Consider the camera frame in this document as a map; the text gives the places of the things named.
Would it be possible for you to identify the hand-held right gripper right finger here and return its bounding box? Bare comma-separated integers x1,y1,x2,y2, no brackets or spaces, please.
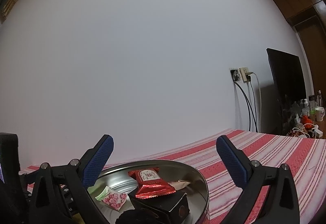
216,135,301,224

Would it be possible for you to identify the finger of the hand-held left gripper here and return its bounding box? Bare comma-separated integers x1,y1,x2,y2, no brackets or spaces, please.
19,171,41,185

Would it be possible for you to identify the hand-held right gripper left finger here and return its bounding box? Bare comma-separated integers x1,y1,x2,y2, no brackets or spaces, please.
28,134,114,224

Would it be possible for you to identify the round metal cookie tin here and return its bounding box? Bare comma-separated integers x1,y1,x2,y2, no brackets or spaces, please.
87,160,209,224

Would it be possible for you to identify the pink flowered green-edged snack packet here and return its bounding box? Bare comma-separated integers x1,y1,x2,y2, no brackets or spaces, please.
95,186,128,212

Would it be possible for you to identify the red white-label snack packet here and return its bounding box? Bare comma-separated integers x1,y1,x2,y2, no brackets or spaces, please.
128,167,176,200

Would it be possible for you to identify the tall black carton box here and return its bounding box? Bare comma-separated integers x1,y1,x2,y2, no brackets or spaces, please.
128,187,190,222

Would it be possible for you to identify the red striped desktop cloth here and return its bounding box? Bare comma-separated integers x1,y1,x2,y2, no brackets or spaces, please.
19,129,326,224

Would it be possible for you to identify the dark table ornament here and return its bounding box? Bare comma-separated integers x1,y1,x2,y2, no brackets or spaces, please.
283,101,303,136

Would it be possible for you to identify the white charger block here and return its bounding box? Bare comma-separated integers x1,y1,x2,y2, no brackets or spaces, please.
309,125,323,139

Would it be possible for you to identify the black-capped clear bottle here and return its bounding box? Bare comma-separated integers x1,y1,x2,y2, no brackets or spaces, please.
308,95,316,116

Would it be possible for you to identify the white mug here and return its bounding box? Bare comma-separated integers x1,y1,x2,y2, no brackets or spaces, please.
315,107,326,122

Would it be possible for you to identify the black monitor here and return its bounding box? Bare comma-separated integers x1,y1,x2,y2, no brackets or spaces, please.
266,48,307,135

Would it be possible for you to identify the brown wooden door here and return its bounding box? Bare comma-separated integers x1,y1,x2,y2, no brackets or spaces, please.
0,0,17,23

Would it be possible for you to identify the brown wooden wardrobe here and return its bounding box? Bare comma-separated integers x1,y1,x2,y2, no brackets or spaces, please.
272,0,326,123

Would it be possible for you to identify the black power cable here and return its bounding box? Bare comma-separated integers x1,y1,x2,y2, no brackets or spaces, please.
233,79,256,131
249,77,258,132

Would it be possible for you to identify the thin white charger cable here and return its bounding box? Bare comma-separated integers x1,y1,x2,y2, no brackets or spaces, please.
292,126,310,138

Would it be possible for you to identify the white power cable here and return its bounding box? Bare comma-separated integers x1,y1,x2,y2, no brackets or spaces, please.
250,71,263,133

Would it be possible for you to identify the white wall outlet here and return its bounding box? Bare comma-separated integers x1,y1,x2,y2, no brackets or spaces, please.
239,67,251,83

